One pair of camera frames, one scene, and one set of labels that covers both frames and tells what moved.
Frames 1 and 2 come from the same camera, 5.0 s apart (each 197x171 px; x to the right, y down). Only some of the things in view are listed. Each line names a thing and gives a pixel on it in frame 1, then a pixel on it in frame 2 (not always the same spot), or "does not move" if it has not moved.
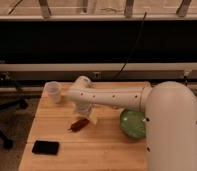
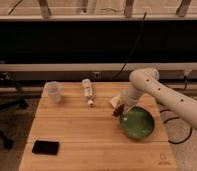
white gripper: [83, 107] to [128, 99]
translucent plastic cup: [53, 91] does not move
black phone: [45, 147] does not move
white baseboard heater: [135, 72] does not move
